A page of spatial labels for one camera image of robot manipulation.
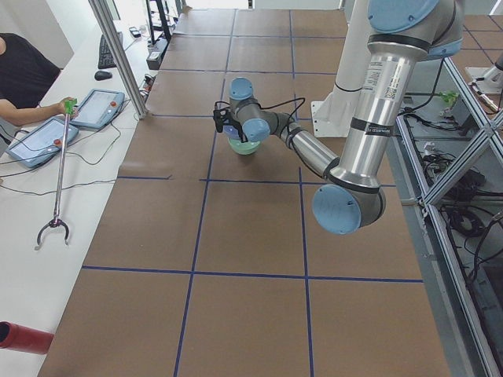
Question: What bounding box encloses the black keyboard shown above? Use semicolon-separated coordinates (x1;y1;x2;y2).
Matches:
97;35;116;70

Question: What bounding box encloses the blue ceramic bowl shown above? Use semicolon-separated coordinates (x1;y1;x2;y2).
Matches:
223;125;241;140

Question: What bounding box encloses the aluminium frame post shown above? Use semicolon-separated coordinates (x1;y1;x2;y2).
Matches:
88;0;148;119

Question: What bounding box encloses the teach pendant tablet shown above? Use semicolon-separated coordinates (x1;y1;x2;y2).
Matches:
6;116;64;168
70;89;125;130

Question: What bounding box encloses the green ceramic bowl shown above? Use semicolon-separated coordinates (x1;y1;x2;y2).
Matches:
228;138;261;156

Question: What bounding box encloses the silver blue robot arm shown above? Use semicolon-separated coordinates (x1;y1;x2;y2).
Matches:
215;1;464;234

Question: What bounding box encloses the person's hand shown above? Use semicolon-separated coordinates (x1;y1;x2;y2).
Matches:
57;97;79;118

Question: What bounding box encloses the near teach pendant tablet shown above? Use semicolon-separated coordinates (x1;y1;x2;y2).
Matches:
6;116;64;168

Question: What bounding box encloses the silver reacher grabber tool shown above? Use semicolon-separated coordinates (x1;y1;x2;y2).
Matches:
35;115;71;251

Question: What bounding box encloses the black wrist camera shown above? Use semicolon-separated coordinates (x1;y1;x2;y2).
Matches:
213;107;233;133

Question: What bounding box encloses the person in black shirt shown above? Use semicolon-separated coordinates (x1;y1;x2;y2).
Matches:
1;33;64;126

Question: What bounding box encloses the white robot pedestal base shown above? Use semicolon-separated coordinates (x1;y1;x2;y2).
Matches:
310;0;398;139

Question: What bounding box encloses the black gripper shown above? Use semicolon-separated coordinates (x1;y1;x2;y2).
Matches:
229;116;248;143

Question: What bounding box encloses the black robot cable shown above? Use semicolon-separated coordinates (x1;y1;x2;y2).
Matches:
214;97;307;130

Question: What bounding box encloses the far teach pendant tablet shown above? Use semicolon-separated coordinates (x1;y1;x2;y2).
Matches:
70;89;125;130

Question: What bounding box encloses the black computer mouse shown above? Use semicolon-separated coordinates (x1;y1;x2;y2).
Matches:
94;70;112;81

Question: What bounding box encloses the red cylinder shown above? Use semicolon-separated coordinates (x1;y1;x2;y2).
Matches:
1;321;54;354

